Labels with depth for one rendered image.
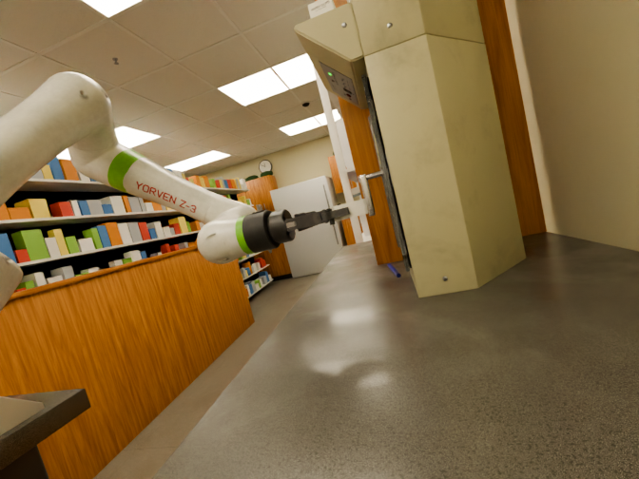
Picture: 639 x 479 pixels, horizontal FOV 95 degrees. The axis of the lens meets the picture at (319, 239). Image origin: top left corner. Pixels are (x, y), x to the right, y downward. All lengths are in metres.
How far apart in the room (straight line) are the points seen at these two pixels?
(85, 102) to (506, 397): 0.90
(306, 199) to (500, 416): 5.43
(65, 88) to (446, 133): 0.78
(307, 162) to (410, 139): 5.82
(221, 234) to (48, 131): 0.38
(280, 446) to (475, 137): 0.61
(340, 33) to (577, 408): 0.63
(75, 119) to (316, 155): 5.71
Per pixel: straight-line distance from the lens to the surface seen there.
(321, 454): 0.33
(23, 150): 0.78
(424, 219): 0.60
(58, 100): 0.86
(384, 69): 0.63
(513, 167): 1.03
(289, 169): 6.49
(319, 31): 0.68
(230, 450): 0.38
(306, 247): 5.74
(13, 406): 0.74
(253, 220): 0.67
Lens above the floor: 1.15
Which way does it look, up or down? 5 degrees down
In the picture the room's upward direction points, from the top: 14 degrees counter-clockwise
